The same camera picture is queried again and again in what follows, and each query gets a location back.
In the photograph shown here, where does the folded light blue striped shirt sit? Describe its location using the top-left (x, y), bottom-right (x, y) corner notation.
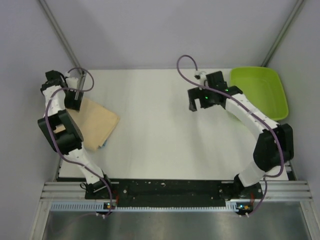
top-left (99, 140), bottom-right (108, 148)

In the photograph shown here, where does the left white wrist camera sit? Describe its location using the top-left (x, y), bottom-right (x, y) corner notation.
top-left (64, 72), bottom-right (79, 89)

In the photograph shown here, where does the aluminium frame rail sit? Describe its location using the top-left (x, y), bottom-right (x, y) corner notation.
top-left (40, 180), bottom-right (313, 202)

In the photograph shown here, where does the beige t shirt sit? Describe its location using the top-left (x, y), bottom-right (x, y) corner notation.
top-left (67, 97), bottom-right (120, 152)

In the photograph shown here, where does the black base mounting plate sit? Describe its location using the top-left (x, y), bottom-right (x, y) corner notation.
top-left (80, 178), bottom-right (263, 208)

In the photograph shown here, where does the green plastic bin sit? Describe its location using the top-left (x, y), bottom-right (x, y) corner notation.
top-left (229, 66), bottom-right (289, 122)

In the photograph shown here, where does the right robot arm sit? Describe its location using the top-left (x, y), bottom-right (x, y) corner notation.
top-left (187, 70), bottom-right (294, 198)

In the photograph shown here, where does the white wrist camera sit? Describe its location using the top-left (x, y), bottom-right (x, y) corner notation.
top-left (194, 70), bottom-right (207, 80)
top-left (64, 72), bottom-right (79, 89)

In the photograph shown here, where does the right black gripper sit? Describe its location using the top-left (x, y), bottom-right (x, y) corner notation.
top-left (187, 85), bottom-right (215, 113)

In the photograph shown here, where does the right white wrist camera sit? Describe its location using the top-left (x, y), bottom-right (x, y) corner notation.
top-left (194, 70), bottom-right (207, 80)

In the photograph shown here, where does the grey slotted cable duct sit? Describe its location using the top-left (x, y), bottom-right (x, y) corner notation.
top-left (50, 201), bottom-right (253, 213)

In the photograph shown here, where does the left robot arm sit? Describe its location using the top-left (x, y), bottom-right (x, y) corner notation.
top-left (37, 70), bottom-right (114, 199)

